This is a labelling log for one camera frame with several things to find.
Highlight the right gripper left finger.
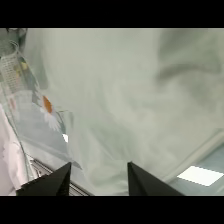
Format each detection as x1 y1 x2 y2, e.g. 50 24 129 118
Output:
15 161 73 197

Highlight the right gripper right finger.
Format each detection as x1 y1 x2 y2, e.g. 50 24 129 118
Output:
126 161 185 197

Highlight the white garment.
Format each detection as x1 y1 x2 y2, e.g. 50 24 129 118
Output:
0 103 30 197

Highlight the pale green garment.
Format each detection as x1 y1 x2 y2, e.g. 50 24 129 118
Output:
22 28 224 196

